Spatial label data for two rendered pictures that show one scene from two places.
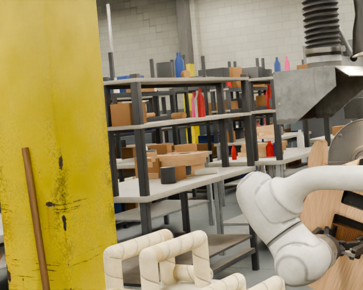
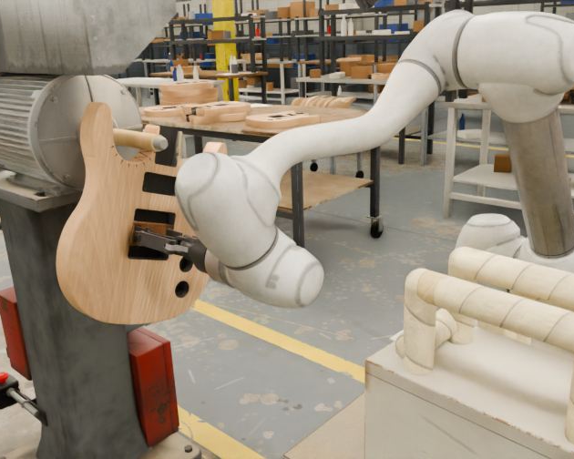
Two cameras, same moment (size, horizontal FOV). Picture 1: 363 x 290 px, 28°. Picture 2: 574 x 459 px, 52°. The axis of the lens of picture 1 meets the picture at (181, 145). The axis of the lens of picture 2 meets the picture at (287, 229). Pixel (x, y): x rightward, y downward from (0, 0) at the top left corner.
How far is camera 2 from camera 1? 1.58 m
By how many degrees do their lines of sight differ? 78
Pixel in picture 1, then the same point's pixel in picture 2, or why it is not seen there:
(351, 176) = (342, 137)
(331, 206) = (129, 199)
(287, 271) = (312, 286)
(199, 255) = not seen: hidden behind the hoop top
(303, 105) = (133, 43)
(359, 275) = (169, 280)
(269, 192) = (263, 179)
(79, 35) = not seen: outside the picture
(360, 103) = not seen: hidden behind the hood
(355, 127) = (75, 85)
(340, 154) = (59, 127)
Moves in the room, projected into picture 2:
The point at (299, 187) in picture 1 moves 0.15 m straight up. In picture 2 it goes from (288, 163) to (284, 61)
